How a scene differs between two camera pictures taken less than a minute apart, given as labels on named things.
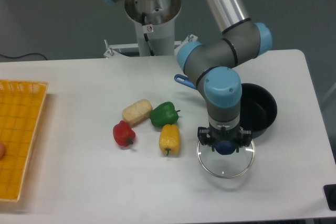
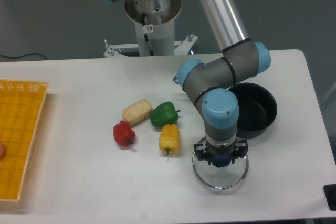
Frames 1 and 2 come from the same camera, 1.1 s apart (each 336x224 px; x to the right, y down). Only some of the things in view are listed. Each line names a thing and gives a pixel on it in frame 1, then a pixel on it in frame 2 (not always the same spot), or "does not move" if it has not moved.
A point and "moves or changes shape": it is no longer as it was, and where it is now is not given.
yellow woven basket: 21,104 does not move
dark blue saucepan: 258,106 does not move
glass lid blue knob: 226,166 moves or changes shape
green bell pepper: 165,114 does not move
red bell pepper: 123,134 does not move
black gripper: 233,135 to 212,151
